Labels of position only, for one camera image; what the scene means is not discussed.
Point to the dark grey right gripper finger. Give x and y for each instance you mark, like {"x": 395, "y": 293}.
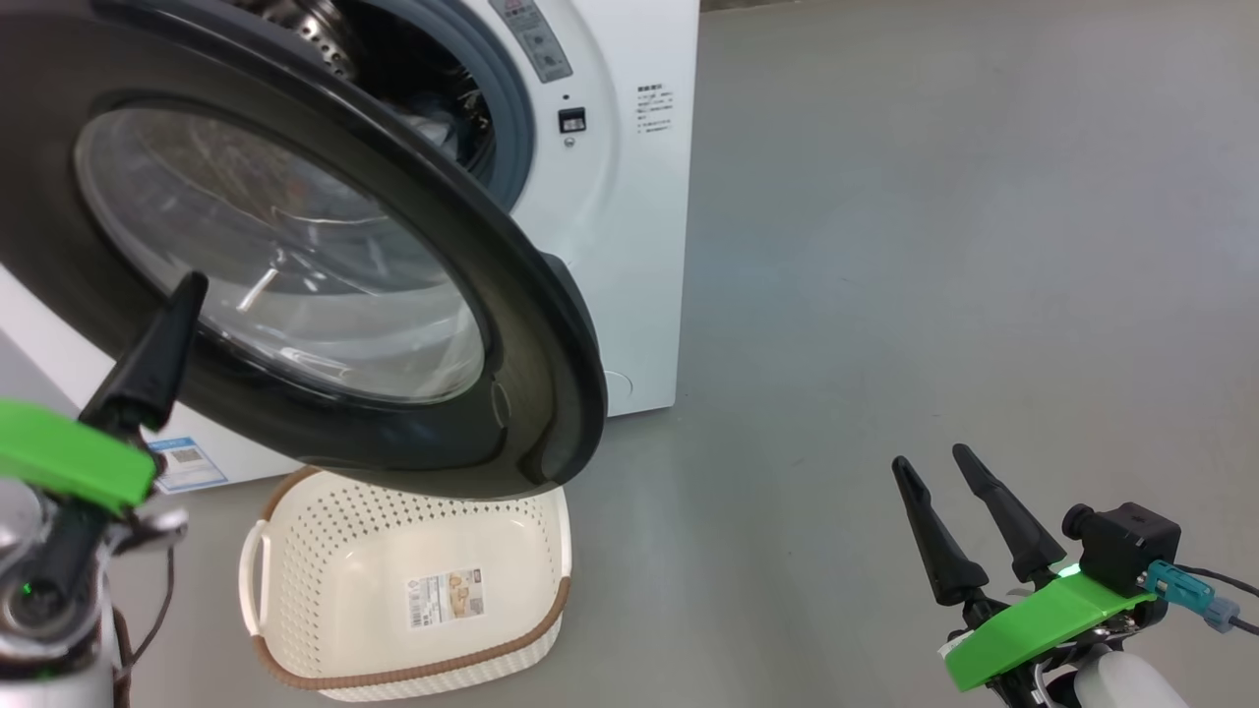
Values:
{"x": 1018, "y": 531}
{"x": 944, "y": 551}

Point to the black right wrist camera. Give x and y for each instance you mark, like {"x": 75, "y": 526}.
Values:
{"x": 1131, "y": 541}

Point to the cream perforated laundry basket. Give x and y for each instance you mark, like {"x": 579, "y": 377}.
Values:
{"x": 344, "y": 590}

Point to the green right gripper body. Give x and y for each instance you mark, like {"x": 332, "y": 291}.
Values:
{"x": 1043, "y": 624}

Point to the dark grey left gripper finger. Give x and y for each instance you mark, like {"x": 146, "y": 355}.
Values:
{"x": 152, "y": 374}

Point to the stainless steel washing machine drum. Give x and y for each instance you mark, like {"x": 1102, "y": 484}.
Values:
{"x": 315, "y": 25}

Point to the white washing machine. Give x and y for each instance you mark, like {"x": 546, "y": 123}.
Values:
{"x": 639, "y": 246}

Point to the grey warning sticker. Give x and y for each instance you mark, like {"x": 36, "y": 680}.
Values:
{"x": 536, "y": 39}

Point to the blue energy label sticker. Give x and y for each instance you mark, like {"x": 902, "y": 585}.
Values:
{"x": 187, "y": 464}

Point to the small printed text label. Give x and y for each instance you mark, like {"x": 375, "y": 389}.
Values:
{"x": 655, "y": 108}

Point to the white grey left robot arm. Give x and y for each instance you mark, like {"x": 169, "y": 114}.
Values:
{"x": 49, "y": 610}

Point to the paper basket label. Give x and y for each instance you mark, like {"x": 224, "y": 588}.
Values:
{"x": 448, "y": 598}

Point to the black door latch socket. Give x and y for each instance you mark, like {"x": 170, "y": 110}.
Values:
{"x": 572, "y": 120}

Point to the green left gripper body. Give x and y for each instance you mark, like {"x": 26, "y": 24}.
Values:
{"x": 69, "y": 452}

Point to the black rimmed glass washer door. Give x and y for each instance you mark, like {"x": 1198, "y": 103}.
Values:
{"x": 531, "y": 324}

